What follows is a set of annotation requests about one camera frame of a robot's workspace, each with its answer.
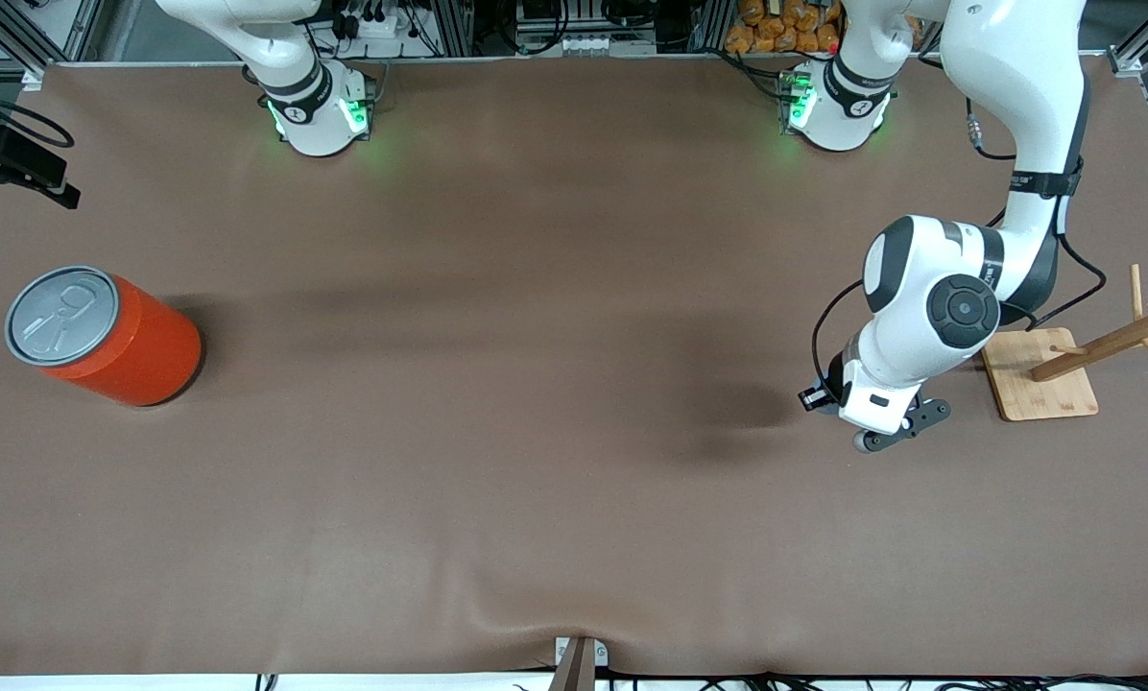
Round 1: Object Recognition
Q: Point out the wooden cup rack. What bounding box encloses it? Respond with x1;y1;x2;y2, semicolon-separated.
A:
980;264;1148;423

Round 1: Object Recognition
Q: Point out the orange can with silver lid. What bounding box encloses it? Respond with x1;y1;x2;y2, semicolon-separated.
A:
4;266;204;408

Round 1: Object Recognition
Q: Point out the brown table cover mat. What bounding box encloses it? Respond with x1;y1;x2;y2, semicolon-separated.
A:
0;58;1148;678

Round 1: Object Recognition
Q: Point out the white power strip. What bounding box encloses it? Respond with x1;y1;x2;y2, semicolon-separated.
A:
329;0;421;39

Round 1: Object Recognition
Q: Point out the orange snack packets pile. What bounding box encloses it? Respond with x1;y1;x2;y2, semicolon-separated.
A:
725;0;842;56

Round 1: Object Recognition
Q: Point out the white terminal block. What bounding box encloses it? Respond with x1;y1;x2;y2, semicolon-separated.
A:
560;34;633;56

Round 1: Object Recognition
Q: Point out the aluminium frame strut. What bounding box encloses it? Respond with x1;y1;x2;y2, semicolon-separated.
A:
1108;0;1148;78
0;0;66;76

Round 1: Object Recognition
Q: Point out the black cable with metal connector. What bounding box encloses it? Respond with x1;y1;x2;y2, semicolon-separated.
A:
963;96;1016;159

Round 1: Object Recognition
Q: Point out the black base cable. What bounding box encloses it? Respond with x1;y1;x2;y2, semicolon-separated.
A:
713;48;791;102

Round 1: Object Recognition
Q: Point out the metal bracket with brown bar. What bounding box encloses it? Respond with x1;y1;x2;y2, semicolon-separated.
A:
555;636;610;691

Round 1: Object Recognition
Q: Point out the aluminium frame post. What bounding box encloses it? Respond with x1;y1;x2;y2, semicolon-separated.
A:
691;0;729;54
432;0;475;59

